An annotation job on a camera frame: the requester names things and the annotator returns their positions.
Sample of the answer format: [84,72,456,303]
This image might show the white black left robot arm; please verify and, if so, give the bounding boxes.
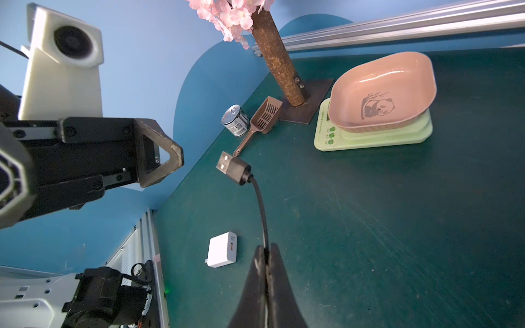
[1,117,184,327]

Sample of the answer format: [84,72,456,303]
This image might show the artificial cherry blossom tree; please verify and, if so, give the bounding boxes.
[188,0,308,107]

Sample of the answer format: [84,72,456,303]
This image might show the white USB power adapter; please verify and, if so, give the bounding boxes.
[205,232,237,268]

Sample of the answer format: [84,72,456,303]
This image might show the pink panda pet bowl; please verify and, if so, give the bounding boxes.
[328,52,437,133]

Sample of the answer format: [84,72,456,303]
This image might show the silver tin can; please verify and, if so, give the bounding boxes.
[221,105,250,137]

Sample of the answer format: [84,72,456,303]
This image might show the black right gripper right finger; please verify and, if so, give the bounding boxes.
[266,243,307,327]

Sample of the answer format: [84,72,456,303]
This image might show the brown plastic litter scoop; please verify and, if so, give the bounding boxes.
[233,96,283,157]

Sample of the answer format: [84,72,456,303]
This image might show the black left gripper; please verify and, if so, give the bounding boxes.
[1,117,184,228]

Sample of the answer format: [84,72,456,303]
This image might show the dark metal tree base plate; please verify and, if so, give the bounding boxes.
[279,79,334,124]

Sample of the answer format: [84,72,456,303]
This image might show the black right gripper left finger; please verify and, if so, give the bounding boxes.
[228,246,267,328]

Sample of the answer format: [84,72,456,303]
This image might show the green electronic kitchen scale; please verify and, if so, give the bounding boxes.
[314,98,433,152]

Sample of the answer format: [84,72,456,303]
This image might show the black USB charging cable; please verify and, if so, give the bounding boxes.
[215,150,271,251]

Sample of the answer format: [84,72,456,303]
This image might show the aluminium frame rail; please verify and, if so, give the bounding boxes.
[251,0,525,57]

